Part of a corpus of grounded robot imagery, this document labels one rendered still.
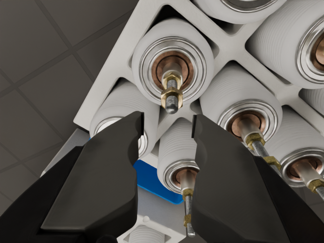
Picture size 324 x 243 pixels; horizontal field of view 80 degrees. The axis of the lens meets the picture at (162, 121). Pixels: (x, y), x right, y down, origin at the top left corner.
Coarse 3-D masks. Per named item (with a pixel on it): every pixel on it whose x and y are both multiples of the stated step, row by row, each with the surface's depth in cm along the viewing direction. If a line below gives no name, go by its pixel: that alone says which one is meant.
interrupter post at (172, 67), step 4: (168, 64) 21; (172, 64) 21; (176, 64) 21; (164, 68) 21; (168, 68) 20; (172, 68) 19; (176, 68) 20; (180, 68) 21; (164, 72) 19; (168, 72) 19; (176, 72) 19; (180, 72) 19; (164, 76) 19; (180, 76) 19
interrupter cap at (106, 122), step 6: (102, 120) 26; (108, 120) 25; (114, 120) 25; (96, 126) 26; (102, 126) 26; (96, 132) 26; (144, 132) 26; (144, 138) 26; (138, 144) 27; (144, 144) 27; (138, 150) 28; (144, 150) 27
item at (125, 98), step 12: (120, 84) 34; (132, 84) 32; (108, 96) 31; (120, 96) 28; (132, 96) 28; (144, 96) 30; (108, 108) 26; (120, 108) 25; (132, 108) 26; (144, 108) 27; (156, 108) 32; (96, 120) 26; (156, 120) 30; (156, 132) 29; (144, 156) 29
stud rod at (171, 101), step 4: (172, 80) 18; (168, 84) 18; (172, 84) 17; (176, 84) 18; (176, 88) 17; (168, 96) 15; (172, 96) 15; (168, 100) 15; (172, 100) 14; (176, 100) 15; (168, 104) 14; (172, 104) 14; (176, 104) 14; (168, 108) 14; (172, 108) 14; (176, 108) 14; (168, 112) 14; (172, 112) 14
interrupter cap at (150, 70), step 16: (160, 48) 20; (176, 48) 20; (192, 48) 20; (144, 64) 21; (160, 64) 22; (192, 64) 21; (144, 80) 22; (160, 80) 22; (192, 80) 22; (160, 96) 23; (192, 96) 23
